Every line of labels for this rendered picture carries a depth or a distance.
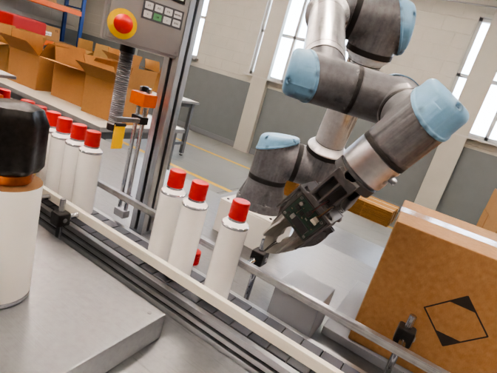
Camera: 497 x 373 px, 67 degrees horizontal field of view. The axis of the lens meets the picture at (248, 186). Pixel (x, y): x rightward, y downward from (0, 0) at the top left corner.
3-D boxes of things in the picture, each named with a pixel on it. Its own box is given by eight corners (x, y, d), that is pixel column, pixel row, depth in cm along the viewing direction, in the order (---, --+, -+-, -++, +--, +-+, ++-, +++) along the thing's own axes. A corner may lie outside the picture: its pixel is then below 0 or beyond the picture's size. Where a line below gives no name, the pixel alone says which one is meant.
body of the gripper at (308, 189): (271, 207, 56) (330, 154, 51) (293, 199, 63) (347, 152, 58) (302, 249, 54) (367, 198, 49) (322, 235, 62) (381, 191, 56)
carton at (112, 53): (96, 72, 510) (100, 44, 500) (121, 78, 546) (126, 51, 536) (115, 80, 492) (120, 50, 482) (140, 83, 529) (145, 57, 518)
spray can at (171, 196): (140, 257, 78) (160, 166, 73) (157, 251, 83) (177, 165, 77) (157, 269, 76) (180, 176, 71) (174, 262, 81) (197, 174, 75)
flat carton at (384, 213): (340, 207, 502) (345, 193, 496) (351, 202, 546) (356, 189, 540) (387, 227, 472) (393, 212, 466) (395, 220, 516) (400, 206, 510)
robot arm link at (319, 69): (314, -35, 87) (296, 44, 51) (359, -22, 87) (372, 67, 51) (299, 15, 95) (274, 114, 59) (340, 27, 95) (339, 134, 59)
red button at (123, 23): (114, 11, 77) (115, 10, 75) (133, 17, 79) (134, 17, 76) (111, 30, 78) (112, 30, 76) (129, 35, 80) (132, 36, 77)
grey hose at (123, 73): (103, 127, 95) (117, 42, 89) (114, 127, 98) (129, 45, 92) (112, 131, 93) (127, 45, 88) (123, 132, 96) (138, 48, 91)
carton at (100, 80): (61, 106, 243) (69, 48, 233) (117, 109, 289) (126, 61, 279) (109, 126, 229) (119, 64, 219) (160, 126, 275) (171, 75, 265)
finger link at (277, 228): (241, 242, 61) (279, 209, 57) (258, 234, 67) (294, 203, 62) (252, 257, 61) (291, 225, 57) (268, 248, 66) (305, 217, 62)
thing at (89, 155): (64, 210, 89) (76, 127, 84) (83, 206, 94) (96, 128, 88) (78, 219, 87) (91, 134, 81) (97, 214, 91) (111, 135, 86)
